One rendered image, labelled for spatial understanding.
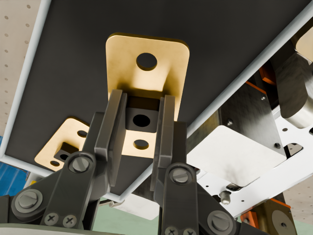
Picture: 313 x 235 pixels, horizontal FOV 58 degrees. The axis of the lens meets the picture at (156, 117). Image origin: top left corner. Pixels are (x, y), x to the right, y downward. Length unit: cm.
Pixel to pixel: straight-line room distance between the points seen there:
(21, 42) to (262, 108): 63
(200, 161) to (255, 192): 30
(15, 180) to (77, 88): 176
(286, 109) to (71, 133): 23
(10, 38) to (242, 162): 66
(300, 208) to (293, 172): 78
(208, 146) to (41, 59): 21
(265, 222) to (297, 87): 43
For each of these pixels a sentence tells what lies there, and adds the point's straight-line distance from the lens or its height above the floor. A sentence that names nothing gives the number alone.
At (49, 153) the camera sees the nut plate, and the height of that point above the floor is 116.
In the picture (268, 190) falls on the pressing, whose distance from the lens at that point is 64.
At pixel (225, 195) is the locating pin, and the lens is 62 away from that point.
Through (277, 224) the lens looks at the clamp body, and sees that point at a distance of 75.
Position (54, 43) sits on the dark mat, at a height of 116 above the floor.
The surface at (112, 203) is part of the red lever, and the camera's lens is 54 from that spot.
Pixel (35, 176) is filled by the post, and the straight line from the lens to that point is 38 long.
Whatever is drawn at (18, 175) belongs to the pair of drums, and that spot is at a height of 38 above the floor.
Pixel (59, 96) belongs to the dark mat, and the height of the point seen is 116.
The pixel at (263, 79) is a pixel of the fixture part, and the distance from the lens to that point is 59.
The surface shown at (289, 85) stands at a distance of 37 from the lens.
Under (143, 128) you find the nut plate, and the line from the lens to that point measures 15.
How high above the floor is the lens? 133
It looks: 46 degrees down
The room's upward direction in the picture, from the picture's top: 173 degrees counter-clockwise
